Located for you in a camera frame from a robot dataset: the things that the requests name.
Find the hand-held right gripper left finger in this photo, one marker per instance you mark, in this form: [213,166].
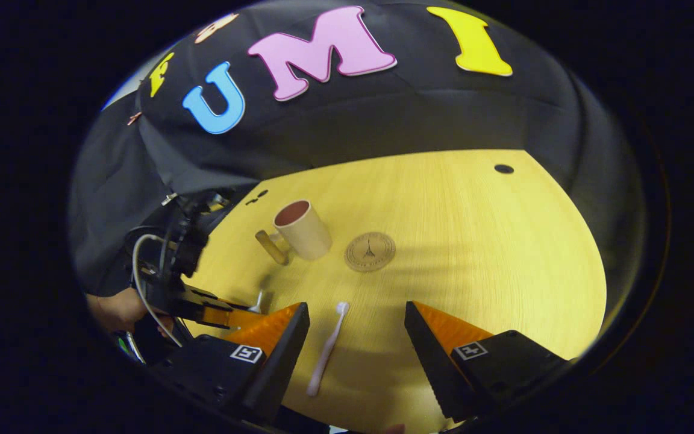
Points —
[287,355]

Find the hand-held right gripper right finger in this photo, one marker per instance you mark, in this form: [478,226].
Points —
[428,355]

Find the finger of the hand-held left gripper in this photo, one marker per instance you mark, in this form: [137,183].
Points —
[226,317]
[202,295]

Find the white toothpaste tube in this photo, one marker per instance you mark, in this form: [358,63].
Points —
[257,301]

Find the white toothbrush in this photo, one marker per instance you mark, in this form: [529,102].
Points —
[329,343]

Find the round brown coaster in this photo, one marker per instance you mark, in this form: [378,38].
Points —
[370,252]

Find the wooden desktop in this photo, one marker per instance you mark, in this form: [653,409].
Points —
[473,241]

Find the red cloth clip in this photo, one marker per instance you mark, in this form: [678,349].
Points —
[134,117]

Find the black backdrop cloth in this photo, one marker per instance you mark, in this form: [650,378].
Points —
[383,114]

